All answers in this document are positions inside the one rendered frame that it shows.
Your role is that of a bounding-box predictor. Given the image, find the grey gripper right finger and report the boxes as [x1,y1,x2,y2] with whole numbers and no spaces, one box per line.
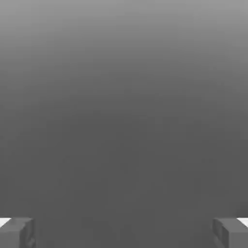
[212,217,248,248]

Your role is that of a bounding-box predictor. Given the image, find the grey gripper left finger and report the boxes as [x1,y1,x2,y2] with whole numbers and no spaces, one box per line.
[0,217,36,248]

